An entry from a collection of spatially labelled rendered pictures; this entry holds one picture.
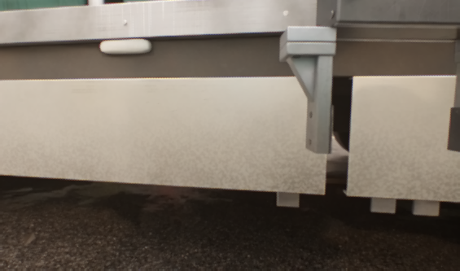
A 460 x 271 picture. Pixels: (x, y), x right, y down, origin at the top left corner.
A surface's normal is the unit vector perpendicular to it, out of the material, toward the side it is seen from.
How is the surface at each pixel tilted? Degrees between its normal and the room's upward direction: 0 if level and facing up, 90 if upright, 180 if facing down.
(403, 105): 90
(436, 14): 90
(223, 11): 90
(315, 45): 90
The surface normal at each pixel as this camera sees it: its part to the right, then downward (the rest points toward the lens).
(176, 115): -0.15, 0.08
